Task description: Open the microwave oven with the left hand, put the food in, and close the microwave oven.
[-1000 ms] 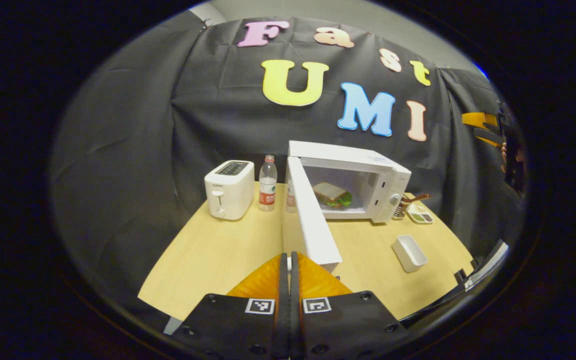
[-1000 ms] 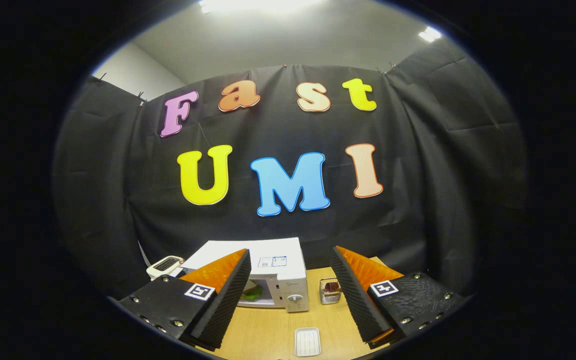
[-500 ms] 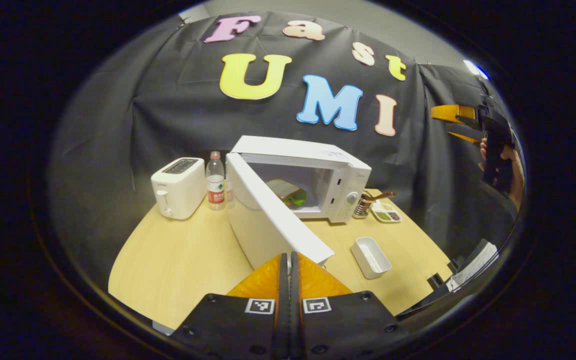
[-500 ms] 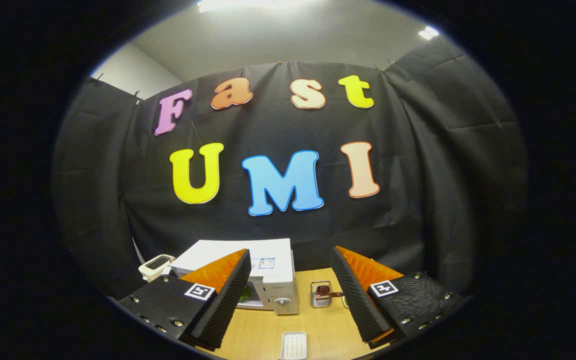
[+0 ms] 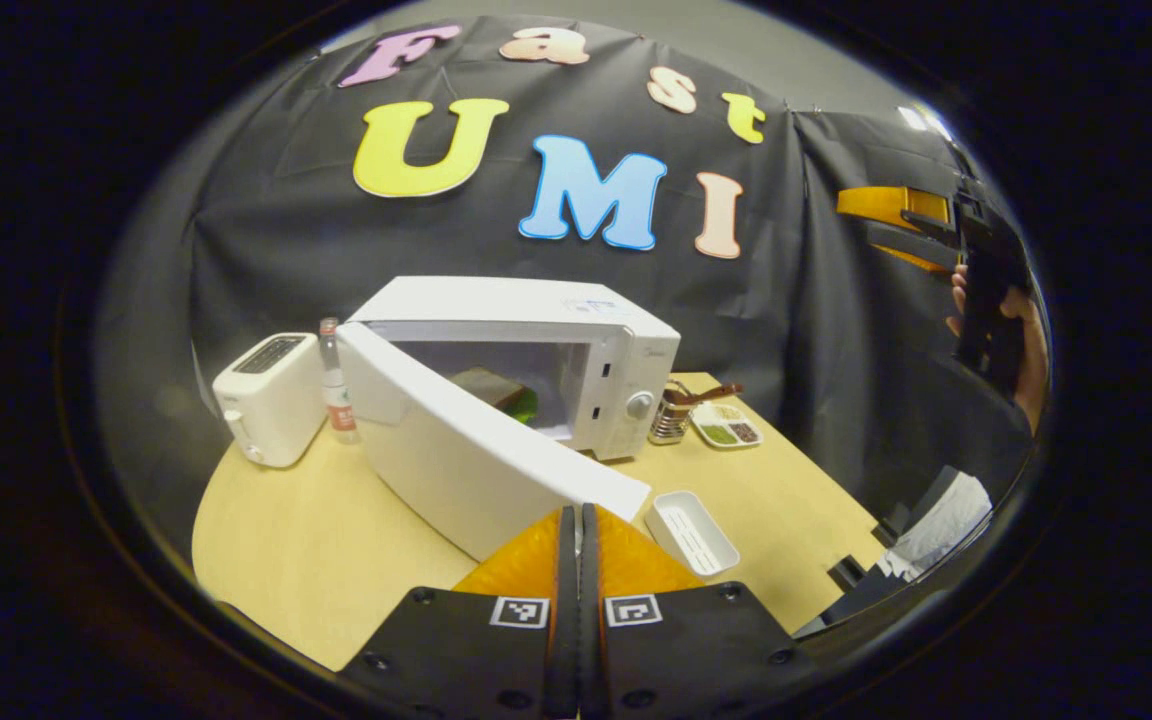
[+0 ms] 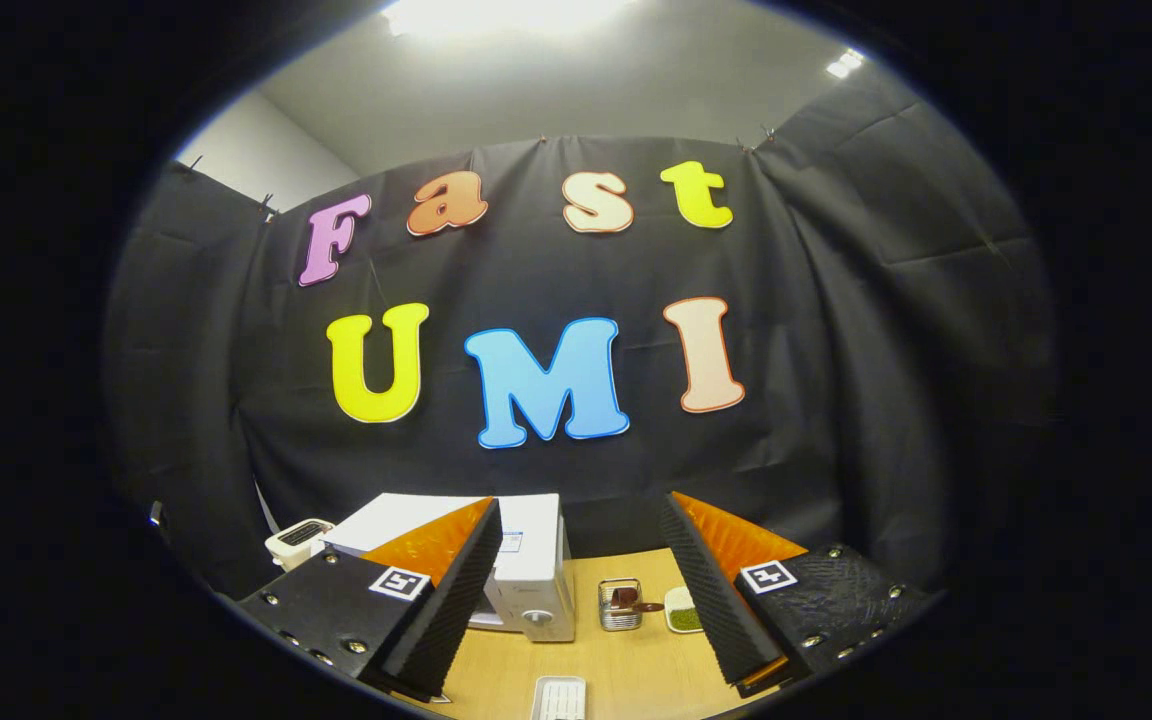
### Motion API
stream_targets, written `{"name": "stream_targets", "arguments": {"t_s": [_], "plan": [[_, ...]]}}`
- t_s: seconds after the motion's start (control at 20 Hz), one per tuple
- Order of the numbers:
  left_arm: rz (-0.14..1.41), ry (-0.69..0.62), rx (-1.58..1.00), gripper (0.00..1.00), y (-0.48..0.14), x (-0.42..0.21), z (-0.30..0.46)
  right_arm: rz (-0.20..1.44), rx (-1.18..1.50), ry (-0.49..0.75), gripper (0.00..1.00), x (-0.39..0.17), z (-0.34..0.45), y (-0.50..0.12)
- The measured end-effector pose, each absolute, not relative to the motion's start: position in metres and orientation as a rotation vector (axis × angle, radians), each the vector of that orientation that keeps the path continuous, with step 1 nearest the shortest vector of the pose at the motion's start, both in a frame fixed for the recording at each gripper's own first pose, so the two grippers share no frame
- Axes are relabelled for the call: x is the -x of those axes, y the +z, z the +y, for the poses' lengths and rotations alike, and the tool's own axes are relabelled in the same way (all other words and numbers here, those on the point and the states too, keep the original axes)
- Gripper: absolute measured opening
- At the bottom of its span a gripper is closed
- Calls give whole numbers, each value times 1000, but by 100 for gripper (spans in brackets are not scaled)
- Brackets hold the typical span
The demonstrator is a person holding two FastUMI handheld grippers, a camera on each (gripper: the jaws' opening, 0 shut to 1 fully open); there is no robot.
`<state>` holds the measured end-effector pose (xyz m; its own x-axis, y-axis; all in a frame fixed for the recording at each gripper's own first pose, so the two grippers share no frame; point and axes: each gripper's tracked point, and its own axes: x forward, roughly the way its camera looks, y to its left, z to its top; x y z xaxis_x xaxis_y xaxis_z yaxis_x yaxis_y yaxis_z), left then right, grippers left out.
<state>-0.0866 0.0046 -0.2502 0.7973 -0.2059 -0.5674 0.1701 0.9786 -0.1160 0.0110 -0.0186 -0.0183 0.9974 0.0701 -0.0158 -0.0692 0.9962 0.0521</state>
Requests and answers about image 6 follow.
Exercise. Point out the black backdrop cloth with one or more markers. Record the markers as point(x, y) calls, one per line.
point(836, 350)

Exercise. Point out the white toaster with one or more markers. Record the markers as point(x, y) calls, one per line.
point(291, 545)

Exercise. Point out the large ceiling light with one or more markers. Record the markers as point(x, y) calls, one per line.
point(506, 12)

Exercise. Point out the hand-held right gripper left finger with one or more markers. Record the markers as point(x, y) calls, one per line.
point(451, 600)

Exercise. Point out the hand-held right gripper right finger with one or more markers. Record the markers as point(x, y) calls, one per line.
point(714, 600)

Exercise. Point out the white microwave oven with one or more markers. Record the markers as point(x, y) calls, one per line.
point(536, 560)

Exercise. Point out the white divided plate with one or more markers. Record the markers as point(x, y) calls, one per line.
point(681, 615)

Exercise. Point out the small ceiling light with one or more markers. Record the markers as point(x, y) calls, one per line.
point(844, 63)

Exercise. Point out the white rectangular tray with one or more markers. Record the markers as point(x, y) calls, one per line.
point(558, 698)

